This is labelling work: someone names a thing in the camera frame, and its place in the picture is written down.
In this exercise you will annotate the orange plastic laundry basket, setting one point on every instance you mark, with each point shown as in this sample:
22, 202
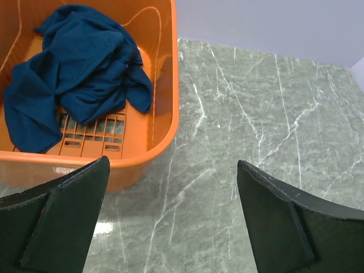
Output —
130, 139

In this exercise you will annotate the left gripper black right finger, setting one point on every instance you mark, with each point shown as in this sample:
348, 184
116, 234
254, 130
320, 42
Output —
291, 230

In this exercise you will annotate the blue Mickey Mouse t-shirt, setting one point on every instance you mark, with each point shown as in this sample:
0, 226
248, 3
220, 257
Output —
89, 64

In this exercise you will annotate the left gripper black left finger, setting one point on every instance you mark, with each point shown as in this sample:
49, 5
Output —
49, 228

